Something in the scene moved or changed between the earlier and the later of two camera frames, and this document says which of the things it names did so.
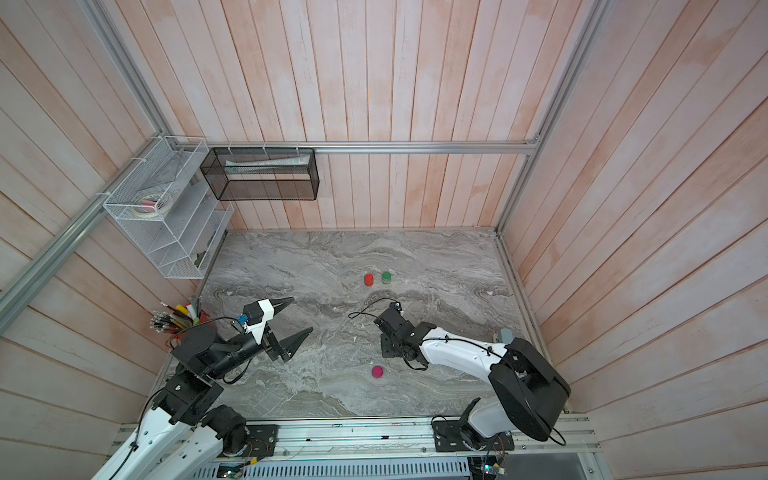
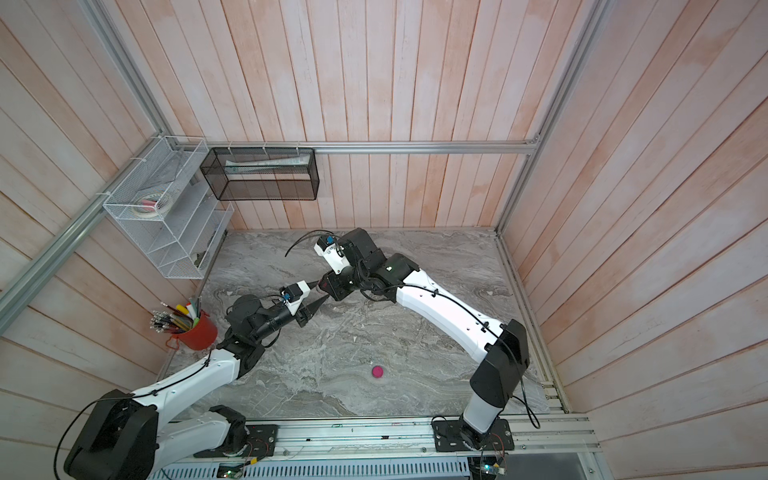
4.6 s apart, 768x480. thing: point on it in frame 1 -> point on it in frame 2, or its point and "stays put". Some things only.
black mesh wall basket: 262,173 stays put
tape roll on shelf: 150,205 stays put
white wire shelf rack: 179,221 stays put
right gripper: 385,345 -> 333,282
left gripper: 287,348 -> 310,310
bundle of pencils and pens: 179,319 stays put
